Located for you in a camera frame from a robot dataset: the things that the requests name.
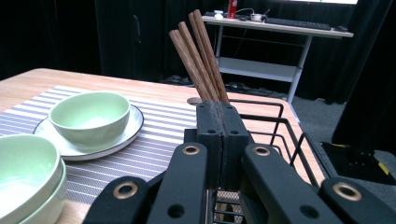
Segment black wire basket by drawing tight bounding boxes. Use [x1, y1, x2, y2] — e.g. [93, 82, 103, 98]
[211, 98, 337, 224]

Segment dark cabinet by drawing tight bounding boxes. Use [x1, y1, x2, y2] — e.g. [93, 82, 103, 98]
[95, 0, 166, 82]

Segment white plate with black rim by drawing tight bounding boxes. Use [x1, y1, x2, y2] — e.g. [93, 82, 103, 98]
[33, 104, 145, 161]

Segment white desk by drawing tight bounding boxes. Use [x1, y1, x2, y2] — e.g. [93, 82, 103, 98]
[201, 14, 355, 105]

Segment grey table grommet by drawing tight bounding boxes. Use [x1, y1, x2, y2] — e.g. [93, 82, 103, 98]
[186, 96, 204, 106]

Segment green bowl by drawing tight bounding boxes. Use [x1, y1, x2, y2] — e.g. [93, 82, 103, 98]
[18, 160, 68, 224]
[49, 91, 132, 153]
[0, 133, 63, 224]

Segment black stand base yellow tape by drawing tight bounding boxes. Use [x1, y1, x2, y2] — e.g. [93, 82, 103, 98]
[320, 141, 396, 186]

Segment striped placemat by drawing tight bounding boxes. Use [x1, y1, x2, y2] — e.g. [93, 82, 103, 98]
[0, 85, 207, 205]

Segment red can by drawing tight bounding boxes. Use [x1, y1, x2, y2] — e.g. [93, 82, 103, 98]
[227, 0, 239, 19]

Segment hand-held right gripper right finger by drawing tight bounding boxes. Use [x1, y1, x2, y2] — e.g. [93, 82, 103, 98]
[221, 102, 255, 190]

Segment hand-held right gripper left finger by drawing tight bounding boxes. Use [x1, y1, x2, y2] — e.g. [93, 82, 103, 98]
[184, 102, 224, 189]

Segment computer monitor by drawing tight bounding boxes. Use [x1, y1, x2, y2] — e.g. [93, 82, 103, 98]
[289, 0, 359, 6]

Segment black keyboard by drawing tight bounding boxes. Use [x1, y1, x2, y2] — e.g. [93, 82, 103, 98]
[264, 17, 332, 32]

